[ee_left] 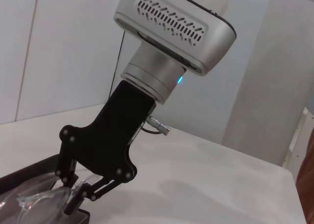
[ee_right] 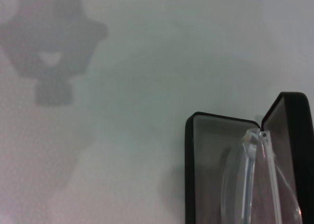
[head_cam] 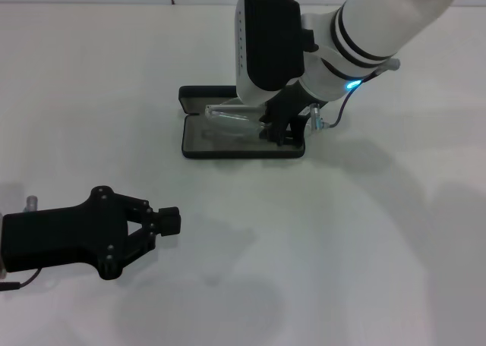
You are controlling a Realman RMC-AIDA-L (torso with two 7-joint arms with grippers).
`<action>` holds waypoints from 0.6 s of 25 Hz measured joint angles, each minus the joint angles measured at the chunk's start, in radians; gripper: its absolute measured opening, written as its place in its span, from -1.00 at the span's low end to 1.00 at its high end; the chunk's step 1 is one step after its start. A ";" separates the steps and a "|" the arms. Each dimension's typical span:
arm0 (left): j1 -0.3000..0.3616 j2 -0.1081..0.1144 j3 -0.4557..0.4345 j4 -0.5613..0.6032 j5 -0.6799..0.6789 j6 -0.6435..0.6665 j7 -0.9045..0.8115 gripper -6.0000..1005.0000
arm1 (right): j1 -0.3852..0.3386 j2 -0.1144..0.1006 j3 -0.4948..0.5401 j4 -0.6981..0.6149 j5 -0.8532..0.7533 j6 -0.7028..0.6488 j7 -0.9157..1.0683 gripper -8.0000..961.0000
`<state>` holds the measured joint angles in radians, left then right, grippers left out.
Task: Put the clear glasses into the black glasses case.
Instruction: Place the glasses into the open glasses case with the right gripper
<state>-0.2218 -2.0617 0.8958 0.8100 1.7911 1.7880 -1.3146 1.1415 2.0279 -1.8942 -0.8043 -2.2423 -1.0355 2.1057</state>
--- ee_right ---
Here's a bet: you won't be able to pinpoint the black glasses case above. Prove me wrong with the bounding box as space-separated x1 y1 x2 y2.
184 91 314 224

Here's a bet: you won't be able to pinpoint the clear white-framed glasses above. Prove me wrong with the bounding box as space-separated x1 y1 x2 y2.
220 129 303 224

